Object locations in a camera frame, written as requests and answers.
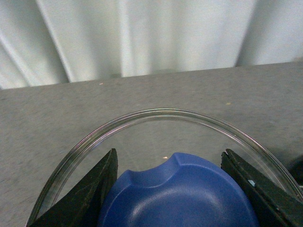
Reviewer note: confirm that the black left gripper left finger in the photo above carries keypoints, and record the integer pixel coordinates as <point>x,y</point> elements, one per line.
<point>80,207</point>

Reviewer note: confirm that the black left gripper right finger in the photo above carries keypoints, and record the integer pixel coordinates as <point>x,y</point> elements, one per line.
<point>272,205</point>

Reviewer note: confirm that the glass lid with blue knob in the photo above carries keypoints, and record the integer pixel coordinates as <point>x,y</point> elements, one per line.
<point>169,171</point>

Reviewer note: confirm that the dark blue saucepan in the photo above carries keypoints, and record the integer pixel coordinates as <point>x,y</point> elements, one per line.
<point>296,170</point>

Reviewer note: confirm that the white curtain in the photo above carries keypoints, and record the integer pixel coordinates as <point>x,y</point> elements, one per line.
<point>45,42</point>

